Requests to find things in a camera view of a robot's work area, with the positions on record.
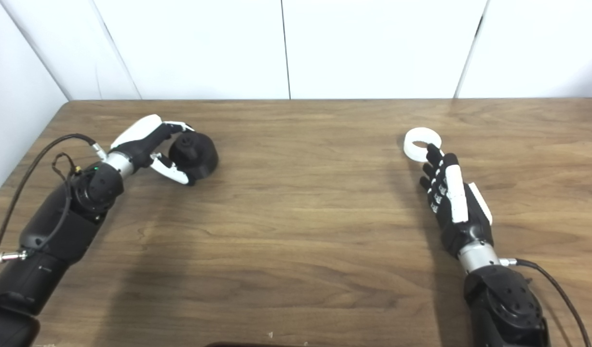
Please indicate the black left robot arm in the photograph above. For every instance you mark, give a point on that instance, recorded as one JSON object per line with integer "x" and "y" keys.
{"x": 55, "y": 226}

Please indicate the round black part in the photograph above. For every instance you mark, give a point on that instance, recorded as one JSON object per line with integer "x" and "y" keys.
{"x": 199, "y": 159}

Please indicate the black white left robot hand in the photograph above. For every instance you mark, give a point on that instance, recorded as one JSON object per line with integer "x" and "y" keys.
{"x": 139, "y": 140}

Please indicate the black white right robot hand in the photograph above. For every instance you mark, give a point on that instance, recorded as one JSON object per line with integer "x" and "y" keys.
{"x": 462, "y": 226}

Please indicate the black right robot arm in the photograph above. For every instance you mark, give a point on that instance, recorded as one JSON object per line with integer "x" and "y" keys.
{"x": 505, "y": 303}

